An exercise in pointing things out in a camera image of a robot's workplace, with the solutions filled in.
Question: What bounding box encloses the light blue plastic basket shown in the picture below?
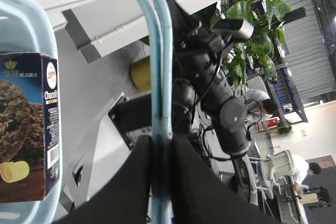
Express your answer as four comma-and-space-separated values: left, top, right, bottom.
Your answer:
0, 0, 174, 224

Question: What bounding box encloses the person in white shirt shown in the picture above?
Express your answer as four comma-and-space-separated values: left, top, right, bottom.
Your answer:
289, 154, 322, 194

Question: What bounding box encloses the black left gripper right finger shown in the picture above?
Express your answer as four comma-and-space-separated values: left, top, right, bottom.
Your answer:
170, 133, 276, 223

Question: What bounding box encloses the seated person grey shirt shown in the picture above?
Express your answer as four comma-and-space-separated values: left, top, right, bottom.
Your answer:
242, 87, 278, 123

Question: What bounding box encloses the white supermarket shelving unit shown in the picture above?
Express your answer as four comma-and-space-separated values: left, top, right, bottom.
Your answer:
37, 0, 218, 63

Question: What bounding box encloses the chocolate cookie box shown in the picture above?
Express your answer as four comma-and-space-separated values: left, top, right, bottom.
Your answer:
1, 52, 60, 203

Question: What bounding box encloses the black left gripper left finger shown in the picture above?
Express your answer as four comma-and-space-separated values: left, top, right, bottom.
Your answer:
56, 135, 153, 223

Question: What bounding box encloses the white office chair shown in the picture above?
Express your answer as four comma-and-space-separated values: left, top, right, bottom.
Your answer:
256, 150, 294, 199

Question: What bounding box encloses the potted green plant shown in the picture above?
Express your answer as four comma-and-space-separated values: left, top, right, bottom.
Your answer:
130, 0, 291, 96

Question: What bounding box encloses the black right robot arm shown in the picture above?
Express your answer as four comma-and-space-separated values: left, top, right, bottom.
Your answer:
166, 0, 254, 157

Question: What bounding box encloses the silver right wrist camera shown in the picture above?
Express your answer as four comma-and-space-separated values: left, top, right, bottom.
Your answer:
213, 18, 254, 42

